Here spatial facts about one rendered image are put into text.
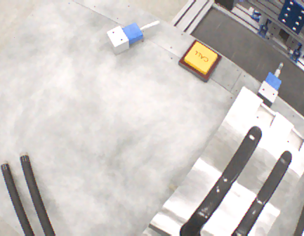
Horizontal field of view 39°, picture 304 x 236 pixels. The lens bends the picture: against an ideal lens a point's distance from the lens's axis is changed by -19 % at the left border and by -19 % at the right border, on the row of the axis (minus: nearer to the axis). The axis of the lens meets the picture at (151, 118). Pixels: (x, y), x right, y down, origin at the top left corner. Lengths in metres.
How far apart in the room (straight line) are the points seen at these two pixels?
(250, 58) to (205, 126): 0.77
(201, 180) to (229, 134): 0.12
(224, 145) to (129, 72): 0.29
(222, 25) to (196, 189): 1.02
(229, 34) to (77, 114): 0.91
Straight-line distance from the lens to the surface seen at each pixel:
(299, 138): 1.14
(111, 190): 1.13
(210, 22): 1.92
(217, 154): 1.06
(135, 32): 1.19
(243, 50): 1.89
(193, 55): 1.17
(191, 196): 1.01
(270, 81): 1.18
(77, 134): 1.16
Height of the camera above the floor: 1.92
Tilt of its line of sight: 75 degrees down
